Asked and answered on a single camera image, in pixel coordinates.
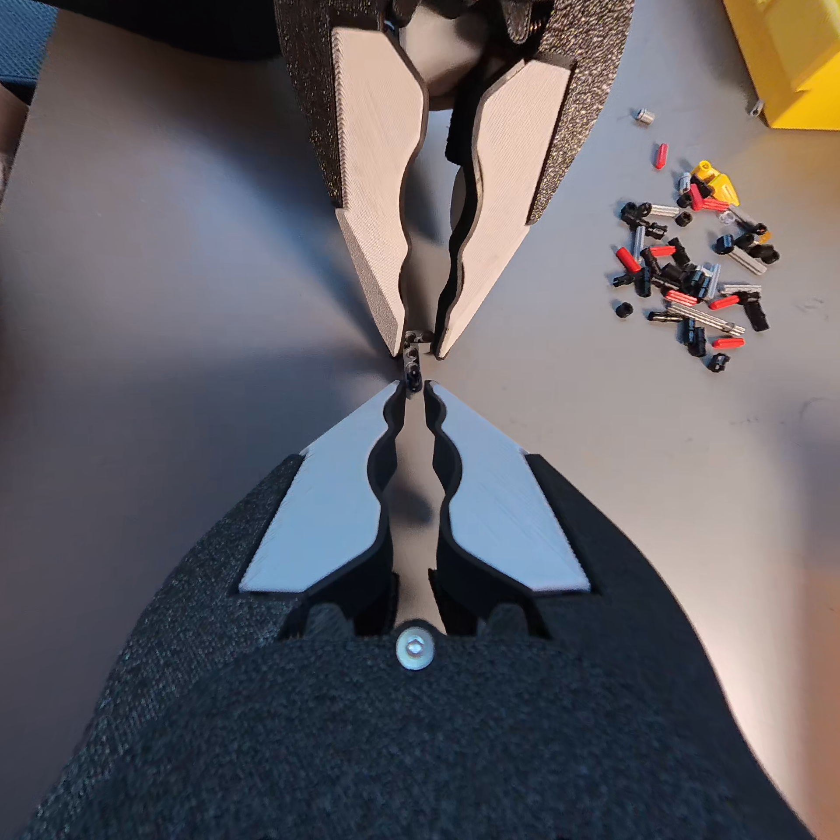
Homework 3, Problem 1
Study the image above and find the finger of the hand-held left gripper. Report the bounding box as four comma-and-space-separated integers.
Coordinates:
434, 58, 578, 361
331, 25, 431, 358

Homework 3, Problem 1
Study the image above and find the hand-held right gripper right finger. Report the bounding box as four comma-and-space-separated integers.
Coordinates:
424, 379, 592, 597

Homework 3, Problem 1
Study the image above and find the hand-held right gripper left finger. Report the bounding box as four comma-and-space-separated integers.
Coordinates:
238, 379, 403, 597

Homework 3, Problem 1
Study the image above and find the pile of small building pieces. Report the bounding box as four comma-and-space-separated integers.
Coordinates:
613, 157, 782, 374

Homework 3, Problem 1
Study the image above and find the grey desk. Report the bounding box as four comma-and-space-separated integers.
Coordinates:
0, 0, 840, 840

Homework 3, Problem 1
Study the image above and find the yellow plastic storage bin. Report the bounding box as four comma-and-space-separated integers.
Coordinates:
721, 0, 840, 131

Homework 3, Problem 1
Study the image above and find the black chair armrest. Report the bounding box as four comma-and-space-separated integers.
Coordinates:
39, 0, 283, 61

